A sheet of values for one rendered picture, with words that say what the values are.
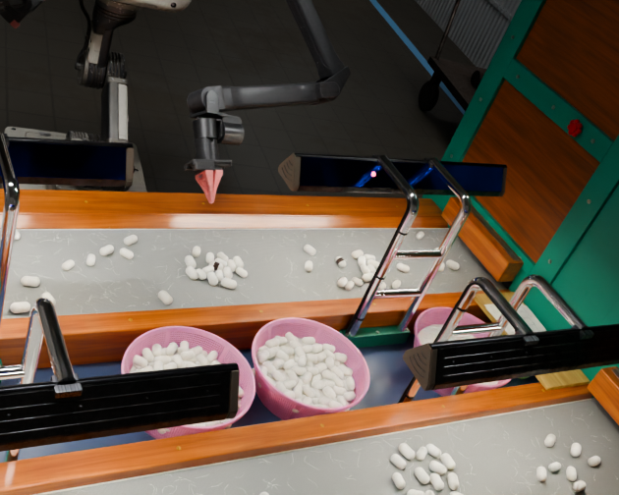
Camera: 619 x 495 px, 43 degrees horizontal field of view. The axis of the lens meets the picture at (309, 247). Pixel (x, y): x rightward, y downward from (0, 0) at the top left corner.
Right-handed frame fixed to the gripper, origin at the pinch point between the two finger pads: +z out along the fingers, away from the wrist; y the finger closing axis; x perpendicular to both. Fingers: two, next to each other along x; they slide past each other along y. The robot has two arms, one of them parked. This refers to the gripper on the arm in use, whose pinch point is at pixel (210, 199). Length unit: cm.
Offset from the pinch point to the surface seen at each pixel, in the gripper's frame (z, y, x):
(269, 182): -42, 99, 150
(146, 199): -2.8, -11.4, 13.1
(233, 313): 28.6, -3.5, -13.8
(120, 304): 24.5, -26.6, -7.5
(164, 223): 3.9, -8.7, 9.4
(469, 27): -199, 358, 269
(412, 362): 42, 5, -64
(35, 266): 14.6, -41.6, 0.8
